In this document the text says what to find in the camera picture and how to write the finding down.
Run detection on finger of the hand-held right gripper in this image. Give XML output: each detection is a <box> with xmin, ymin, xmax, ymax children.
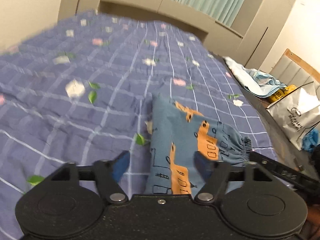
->
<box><xmin>248</xmin><ymin>151</ymin><xmax>320</xmax><ymax>202</ymax></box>

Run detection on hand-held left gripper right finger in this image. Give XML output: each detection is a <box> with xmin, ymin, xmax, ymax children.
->
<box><xmin>193</xmin><ymin>151</ymin><xmax>273</xmax><ymax>204</ymax></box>

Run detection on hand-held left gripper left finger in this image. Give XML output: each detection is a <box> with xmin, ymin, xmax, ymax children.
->
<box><xmin>46</xmin><ymin>151</ymin><xmax>131</xmax><ymax>205</ymax></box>

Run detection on blue pants with orange print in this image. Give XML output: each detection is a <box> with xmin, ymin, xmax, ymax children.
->
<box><xmin>144</xmin><ymin>90</ymin><xmax>252</xmax><ymax>195</ymax></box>

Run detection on blue crumpled plastic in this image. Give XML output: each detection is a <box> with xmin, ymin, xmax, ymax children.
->
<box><xmin>301</xmin><ymin>128</ymin><xmax>320</xmax><ymax>153</ymax></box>

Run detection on silver plastic bag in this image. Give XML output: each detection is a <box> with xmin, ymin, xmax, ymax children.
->
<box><xmin>266</xmin><ymin>81</ymin><xmax>320</xmax><ymax>151</ymax></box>

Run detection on yellow packet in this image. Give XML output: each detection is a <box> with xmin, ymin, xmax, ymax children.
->
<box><xmin>268</xmin><ymin>84</ymin><xmax>298</xmax><ymax>103</ymax></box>

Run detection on blue checkered floral bedsheet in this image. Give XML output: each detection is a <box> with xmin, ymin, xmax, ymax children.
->
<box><xmin>0</xmin><ymin>9</ymin><xmax>278</xmax><ymax>230</ymax></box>

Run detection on light blue crumpled cloth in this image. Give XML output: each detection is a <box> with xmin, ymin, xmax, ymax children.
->
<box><xmin>222</xmin><ymin>56</ymin><xmax>288</xmax><ymax>98</ymax></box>

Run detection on wood-framed padded panel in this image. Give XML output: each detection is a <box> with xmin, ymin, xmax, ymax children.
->
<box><xmin>271</xmin><ymin>48</ymin><xmax>320</xmax><ymax>93</ymax></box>

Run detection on beige headboard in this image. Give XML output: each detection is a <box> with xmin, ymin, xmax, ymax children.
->
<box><xmin>99</xmin><ymin>0</ymin><xmax>244</xmax><ymax>44</ymax></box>

